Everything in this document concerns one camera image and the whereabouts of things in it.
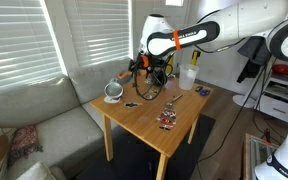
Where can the silver metal cup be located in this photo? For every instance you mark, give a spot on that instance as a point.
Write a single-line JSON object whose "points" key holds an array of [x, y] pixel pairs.
{"points": [[113, 89]]}

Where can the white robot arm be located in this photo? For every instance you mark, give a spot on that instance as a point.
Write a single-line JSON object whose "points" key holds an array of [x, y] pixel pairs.
{"points": [[264, 18]]}

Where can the red patterned cloth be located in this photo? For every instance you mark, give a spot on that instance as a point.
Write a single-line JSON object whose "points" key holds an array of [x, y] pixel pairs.
{"points": [[25, 142]]}

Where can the blue toy car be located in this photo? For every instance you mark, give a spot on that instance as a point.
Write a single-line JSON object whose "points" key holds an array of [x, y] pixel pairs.
{"points": [[205, 92]]}

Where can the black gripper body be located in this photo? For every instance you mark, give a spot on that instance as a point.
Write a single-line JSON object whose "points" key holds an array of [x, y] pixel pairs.
{"points": [[147, 65]]}

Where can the green toy car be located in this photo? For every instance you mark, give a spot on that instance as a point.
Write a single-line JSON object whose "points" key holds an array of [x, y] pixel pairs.
{"points": [[199, 88]]}

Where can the orange plush squid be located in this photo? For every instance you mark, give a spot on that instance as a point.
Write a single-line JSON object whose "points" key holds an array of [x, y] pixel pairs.
{"points": [[124, 74]]}

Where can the silver spoon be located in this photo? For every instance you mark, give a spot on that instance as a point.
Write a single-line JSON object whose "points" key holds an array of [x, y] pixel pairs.
{"points": [[174, 99]]}

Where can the clear plastic cup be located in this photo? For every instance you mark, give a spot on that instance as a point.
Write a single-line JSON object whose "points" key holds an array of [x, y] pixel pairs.
{"points": [[187, 76]]}

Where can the white shelf unit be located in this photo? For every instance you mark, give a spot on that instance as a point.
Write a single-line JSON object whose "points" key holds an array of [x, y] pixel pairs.
{"points": [[273, 99]]}

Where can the wooden side table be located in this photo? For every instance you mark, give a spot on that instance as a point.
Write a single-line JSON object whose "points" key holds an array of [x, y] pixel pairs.
{"points": [[139, 117]]}

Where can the dark floor rug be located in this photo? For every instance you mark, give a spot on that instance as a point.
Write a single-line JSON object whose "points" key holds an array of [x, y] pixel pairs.
{"points": [[134, 160]]}

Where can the gray sofa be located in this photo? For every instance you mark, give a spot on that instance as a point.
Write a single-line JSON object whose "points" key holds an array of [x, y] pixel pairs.
{"points": [[69, 130]]}

